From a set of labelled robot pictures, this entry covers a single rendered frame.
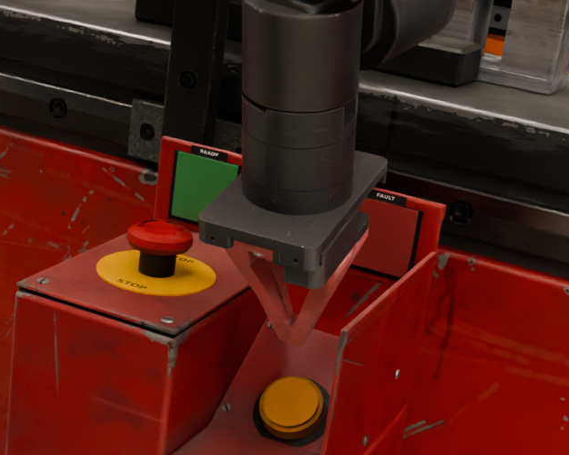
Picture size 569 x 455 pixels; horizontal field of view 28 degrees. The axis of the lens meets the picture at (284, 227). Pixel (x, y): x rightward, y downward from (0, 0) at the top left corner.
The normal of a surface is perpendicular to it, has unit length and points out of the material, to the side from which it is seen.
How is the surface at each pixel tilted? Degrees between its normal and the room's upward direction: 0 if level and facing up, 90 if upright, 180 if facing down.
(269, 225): 15
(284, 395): 35
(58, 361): 90
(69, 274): 0
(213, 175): 90
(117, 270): 0
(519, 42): 90
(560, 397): 90
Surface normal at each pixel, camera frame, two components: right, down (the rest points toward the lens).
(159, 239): 0.18, -0.62
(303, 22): -0.01, 0.53
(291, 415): -0.12, -0.64
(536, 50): -0.43, 0.22
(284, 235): 0.02, -0.85
